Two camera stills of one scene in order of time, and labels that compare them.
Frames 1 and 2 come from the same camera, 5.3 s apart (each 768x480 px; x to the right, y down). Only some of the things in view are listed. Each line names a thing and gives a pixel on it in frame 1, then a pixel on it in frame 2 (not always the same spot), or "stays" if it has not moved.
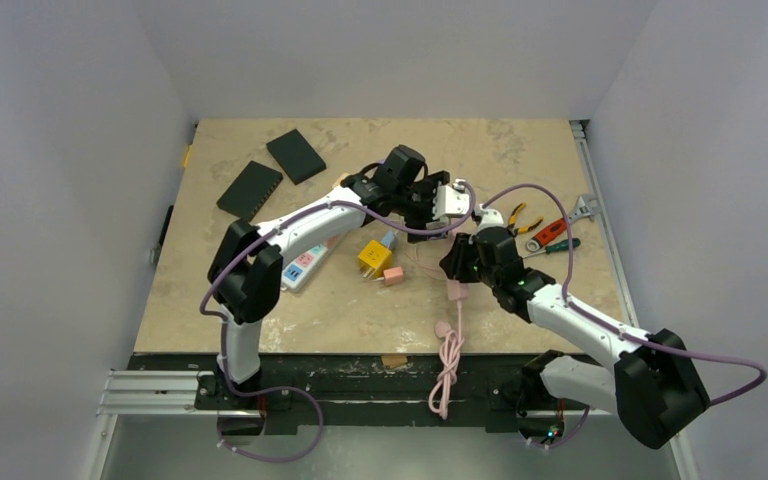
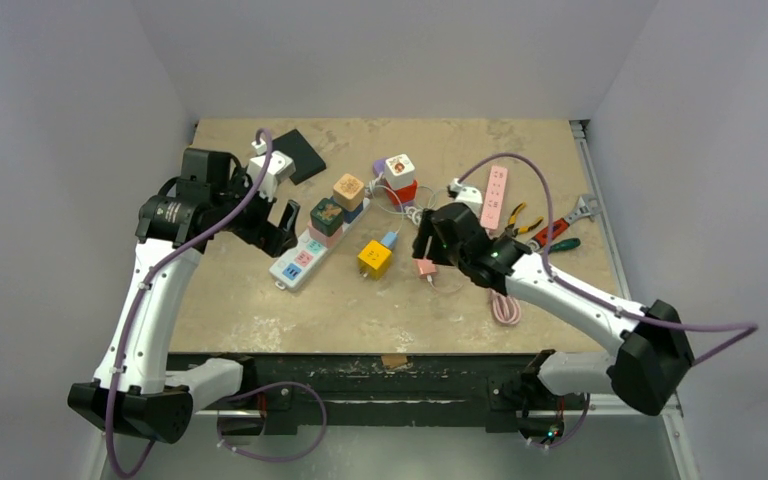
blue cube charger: x=389 y=239 stays
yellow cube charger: x=373 y=258 stays
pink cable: x=449 y=349 to x=505 y=308
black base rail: x=370 y=390 stays
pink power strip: x=457 y=290 to x=494 y=200
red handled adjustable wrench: x=557 y=228 stays
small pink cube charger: x=393 y=276 to x=425 y=267
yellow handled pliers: x=511 y=221 stays
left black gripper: x=427 y=187 to x=269 y=237
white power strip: x=295 y=273 stays
